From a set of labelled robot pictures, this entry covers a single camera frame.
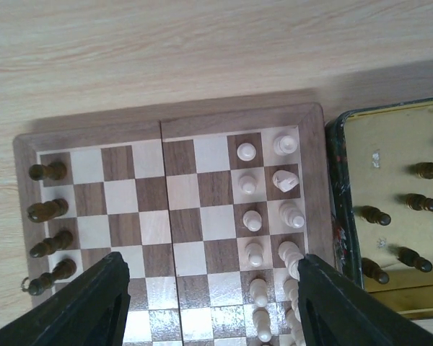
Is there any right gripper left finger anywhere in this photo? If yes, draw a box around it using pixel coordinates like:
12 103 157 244
0 252 131 345

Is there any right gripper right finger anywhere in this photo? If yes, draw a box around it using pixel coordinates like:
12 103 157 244
298 254 433 345

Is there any wooden chess board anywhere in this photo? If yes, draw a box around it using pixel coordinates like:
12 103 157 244
13 103 334 345

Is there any gold tin with dark pieces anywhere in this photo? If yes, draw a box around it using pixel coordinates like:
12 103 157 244
326 98 433 319

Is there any metal board clasp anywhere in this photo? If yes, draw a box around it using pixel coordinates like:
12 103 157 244
20 277 30 292

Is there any row of dark chess pieces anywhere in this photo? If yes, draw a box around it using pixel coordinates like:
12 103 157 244
22 159 77 296

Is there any row of light chess pieces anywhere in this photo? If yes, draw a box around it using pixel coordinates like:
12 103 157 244
231 129 307 345

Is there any dark pawn in tin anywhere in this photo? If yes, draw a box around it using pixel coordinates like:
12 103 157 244
356 205 392 226

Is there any dark piece in tin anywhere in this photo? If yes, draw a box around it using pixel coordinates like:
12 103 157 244
408 162 433 179

